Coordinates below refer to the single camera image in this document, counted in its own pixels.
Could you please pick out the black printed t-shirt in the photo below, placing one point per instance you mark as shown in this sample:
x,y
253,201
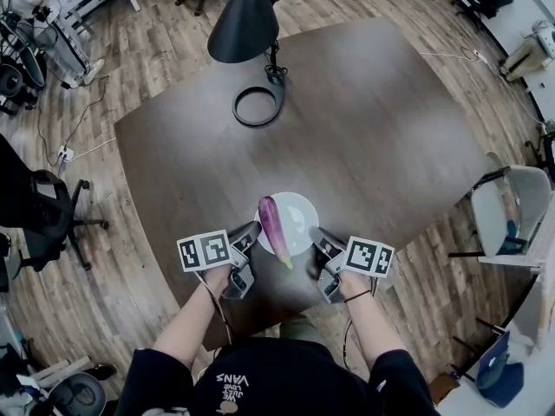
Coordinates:
x,y
282,375

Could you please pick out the black desk lamp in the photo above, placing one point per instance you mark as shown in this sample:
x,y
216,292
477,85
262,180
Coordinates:
x,y
243,28

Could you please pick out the grey oval shell rig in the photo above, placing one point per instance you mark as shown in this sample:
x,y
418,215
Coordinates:
x,y
30,63

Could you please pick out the white table with light top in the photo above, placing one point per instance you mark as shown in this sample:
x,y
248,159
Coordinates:
x,y
544,241

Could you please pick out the person's left forearm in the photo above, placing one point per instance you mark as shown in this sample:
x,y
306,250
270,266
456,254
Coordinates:
x,y
186,332

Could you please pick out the white round plate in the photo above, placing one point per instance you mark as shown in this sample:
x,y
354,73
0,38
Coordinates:
x,y
301,208

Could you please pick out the person's left hand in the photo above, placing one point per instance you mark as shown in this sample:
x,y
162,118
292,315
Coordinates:
x,y
217,281

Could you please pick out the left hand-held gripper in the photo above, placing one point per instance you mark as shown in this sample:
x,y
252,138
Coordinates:
x,y
204,251

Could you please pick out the person's right forearm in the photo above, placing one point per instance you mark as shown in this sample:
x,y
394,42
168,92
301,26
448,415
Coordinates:
x,y
377,336

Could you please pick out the blue chair with black legs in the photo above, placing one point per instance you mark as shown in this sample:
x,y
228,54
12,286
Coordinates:
x,y
498,379

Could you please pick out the white power strip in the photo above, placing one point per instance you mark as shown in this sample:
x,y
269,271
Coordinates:
x,y
480,56
66,153

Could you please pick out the person's right hand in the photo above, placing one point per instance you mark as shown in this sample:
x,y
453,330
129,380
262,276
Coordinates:
x,y
353,284

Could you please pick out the olive trousers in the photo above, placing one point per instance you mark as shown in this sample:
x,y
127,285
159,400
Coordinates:
x,y
299,329

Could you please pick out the brown bag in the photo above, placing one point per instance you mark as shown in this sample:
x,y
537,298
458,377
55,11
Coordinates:
x,y
446,388

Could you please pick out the grey chair with black legs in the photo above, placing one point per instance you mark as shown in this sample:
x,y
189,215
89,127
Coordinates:
x,y
490,219

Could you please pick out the white appliance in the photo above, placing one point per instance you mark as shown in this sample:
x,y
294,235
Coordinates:
x,y
526,56

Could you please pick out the purple eggplant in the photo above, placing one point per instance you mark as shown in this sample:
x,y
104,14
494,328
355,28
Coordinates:
x,y
271,228

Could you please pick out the black chair base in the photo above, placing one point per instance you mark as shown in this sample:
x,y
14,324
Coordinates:
x,y
544,150

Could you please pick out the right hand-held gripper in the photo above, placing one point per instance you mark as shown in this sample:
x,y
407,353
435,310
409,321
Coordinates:
x,y
368,256

